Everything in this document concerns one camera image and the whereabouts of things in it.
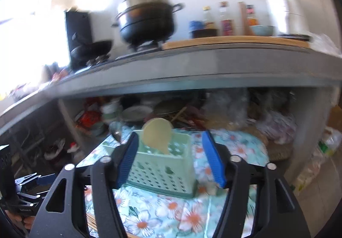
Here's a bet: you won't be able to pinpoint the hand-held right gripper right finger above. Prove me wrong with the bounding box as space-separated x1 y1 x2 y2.
202 131 312 238

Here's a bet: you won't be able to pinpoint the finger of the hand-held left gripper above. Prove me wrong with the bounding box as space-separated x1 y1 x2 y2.
17 192 44 206
15 172 55 188

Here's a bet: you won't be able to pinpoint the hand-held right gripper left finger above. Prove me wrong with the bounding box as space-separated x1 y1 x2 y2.
28 132 139 238

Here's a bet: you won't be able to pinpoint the green perforated utensil holder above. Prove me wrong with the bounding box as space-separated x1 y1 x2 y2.
102 130 199 198

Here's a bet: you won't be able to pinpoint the metal spoon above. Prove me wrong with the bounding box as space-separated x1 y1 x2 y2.
110 121 125 144

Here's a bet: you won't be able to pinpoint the white sneakers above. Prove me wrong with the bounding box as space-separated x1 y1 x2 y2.
44 139 66 161

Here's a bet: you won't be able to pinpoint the cream rice paddle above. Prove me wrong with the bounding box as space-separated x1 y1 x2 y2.
142 118 174 154

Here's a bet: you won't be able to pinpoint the grey plate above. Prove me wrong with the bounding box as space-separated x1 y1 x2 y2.
121 106 153 122

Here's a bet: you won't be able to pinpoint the stack of white bowls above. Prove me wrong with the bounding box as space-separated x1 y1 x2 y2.
103 103 121 121

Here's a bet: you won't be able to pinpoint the clear plastic bag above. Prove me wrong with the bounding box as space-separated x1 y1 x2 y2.
206 88 249 129

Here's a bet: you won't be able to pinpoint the red snack packet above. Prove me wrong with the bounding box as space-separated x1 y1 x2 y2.
77 111 100 129

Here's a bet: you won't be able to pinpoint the bundle of wooden sticks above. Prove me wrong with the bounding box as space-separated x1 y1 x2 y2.
171 107 188 123

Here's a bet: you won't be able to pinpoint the floral blanket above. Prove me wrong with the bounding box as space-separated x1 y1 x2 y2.
84 128 270 238

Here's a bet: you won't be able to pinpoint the round metal lid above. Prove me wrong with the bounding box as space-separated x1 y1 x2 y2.
154 100 185 116

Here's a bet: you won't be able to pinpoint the white floral plastic bag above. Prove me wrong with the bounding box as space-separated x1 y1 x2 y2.
256 110 297 145

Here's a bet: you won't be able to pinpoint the grey concrete counter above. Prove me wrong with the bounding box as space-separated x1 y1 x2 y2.
0 38 342 132

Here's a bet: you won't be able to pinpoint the gas stove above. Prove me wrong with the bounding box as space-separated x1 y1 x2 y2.
83 39 167 68

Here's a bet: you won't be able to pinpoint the white rice sack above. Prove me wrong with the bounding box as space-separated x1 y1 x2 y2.
291 126 342 196

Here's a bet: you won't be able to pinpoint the black wok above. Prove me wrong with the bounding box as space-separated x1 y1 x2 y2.
70 32 113 63

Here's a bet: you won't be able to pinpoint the cardboard box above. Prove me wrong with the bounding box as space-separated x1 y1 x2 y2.
327 104 342 132

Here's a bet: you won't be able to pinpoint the window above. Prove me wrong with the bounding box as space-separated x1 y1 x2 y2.
0 0 67 100

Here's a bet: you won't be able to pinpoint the blue lidded jar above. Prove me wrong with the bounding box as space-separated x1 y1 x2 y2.
189 21 219 39

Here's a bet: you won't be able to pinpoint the pink label glass bottle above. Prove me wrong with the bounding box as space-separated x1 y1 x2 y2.
220 1 234 37

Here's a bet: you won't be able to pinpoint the black cooking pot with lid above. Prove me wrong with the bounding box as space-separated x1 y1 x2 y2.
112 0 185 46

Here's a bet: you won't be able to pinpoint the light blue bowl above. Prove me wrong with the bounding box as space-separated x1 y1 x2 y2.
250 25 275 37

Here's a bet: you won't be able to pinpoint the yellow capped oil bottle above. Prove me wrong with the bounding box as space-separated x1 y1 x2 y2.
202 6 216 30

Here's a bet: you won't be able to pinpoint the black stove splash guard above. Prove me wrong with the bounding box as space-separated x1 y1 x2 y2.
65 11 93 68

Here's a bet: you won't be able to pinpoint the wooden rolling pin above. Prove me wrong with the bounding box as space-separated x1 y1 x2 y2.
239 1 253 36

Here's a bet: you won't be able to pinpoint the black appliance base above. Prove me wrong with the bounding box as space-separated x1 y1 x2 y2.
276 34 313 41

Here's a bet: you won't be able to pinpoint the red label spice bottle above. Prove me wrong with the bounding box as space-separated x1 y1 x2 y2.
246 4 258 26

